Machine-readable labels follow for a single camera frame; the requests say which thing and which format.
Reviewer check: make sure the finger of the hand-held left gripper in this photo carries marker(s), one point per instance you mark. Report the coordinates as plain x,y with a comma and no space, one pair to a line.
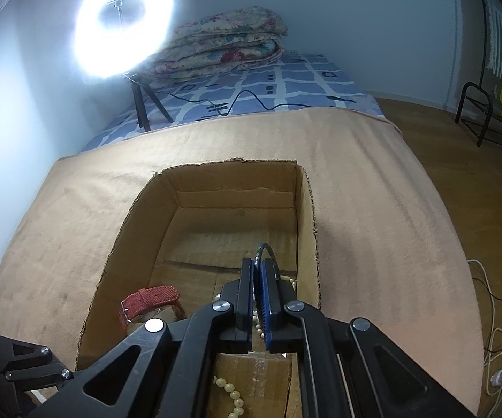
28,363

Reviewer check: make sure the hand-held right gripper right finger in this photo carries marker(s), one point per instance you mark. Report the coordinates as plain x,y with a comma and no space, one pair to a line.
263,296

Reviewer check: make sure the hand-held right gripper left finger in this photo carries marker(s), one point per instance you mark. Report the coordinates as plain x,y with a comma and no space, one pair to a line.
251,289

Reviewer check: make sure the blue metal bangle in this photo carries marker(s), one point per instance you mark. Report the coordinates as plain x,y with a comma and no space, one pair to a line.
272,252

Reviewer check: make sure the cardboard box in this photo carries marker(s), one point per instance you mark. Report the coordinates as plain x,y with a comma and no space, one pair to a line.
155,226

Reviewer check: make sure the cream large bead strand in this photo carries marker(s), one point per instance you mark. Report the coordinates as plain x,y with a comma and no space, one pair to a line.
233,394

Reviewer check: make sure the tan blanket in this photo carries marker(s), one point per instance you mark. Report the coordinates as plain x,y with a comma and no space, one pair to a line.
386,235

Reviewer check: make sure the blue patterned bed sheet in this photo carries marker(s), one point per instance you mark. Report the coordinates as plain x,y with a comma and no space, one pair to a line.
303,82

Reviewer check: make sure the black tripod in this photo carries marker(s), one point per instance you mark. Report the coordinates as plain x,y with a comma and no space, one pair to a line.
140,104

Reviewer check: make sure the folded floral quilt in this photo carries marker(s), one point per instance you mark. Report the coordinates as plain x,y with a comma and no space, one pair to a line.
220,48

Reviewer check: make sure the black metal rack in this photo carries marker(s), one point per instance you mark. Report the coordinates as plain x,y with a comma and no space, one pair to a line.
486,113

